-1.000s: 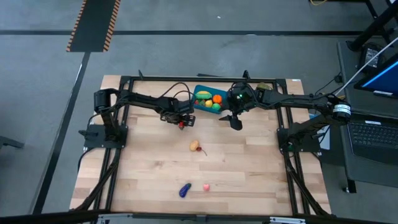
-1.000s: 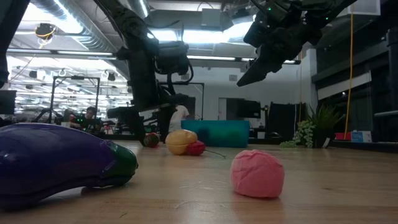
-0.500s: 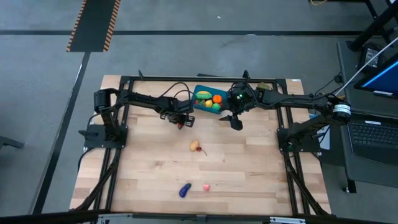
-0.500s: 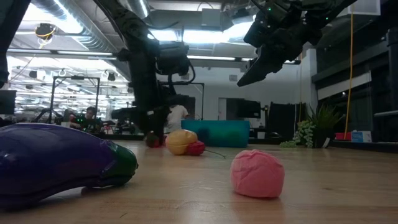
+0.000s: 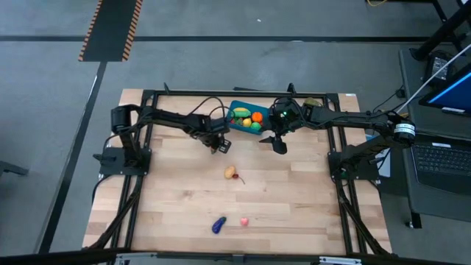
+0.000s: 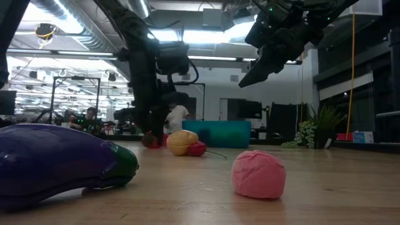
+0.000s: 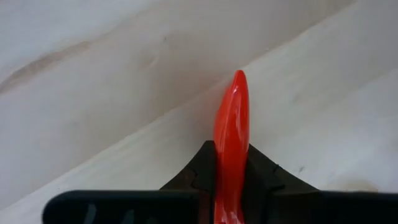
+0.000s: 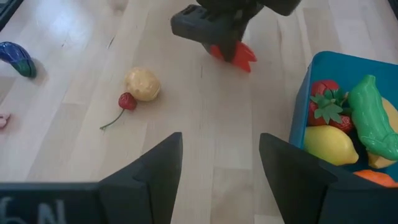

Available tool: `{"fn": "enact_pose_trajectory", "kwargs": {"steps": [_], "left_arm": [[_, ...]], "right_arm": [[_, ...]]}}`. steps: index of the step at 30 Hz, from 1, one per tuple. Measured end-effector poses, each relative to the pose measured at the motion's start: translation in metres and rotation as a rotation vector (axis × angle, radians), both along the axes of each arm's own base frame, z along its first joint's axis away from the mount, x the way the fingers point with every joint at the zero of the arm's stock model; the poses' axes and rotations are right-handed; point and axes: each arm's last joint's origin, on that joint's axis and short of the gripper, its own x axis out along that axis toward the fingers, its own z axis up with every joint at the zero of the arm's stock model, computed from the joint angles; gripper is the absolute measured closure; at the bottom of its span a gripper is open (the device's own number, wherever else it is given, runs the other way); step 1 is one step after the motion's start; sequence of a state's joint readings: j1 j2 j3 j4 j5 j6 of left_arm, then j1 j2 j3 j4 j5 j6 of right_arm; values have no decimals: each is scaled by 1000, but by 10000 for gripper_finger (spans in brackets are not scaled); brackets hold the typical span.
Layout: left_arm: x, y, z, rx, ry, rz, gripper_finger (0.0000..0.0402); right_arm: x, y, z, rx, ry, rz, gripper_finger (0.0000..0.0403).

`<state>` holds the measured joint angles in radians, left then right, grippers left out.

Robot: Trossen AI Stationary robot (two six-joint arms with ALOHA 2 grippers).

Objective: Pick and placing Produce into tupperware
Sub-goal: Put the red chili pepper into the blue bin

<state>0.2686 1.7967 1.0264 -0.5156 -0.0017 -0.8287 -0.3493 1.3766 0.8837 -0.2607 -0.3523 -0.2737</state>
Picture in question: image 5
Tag black crossbeam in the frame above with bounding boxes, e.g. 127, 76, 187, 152
0, 247, 471, 265

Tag black side desk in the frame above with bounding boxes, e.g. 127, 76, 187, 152
367, 46, 471, 230

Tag purple toy eggplant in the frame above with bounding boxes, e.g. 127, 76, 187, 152
211, 216, 227, 235

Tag black chair leg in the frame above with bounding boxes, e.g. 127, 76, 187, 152
0, 160, 29, 177

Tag white cable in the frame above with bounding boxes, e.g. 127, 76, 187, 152
395, 43, 471, 115

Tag black aluminium table frame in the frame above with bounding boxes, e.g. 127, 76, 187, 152
83, 82, 394, 258

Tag black orange-striped floor mat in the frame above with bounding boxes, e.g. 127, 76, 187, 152
78, 0, 144, 63

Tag black laptop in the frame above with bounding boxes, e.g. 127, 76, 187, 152
399, 131, 471, 224

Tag teal plastic tupperware container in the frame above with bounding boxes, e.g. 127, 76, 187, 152
225, 99, 272, 136

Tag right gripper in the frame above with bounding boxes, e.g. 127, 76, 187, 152
258, 96, 302, 156

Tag monitor with blue screen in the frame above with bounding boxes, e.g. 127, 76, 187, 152
418, 62, 471, 118

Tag green leafy toy vegetable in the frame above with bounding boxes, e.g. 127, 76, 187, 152
303, 96, 324, 108

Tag silver frame bracket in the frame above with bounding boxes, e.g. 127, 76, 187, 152
116, 252, 158, 265
318, 256, 364, 265

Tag black power adapter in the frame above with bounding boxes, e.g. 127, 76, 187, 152
422, 50, 457, 85

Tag black stand beam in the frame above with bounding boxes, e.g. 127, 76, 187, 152
410, 0, 471, 62

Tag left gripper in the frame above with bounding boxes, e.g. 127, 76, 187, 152
197, 116, 233, 155

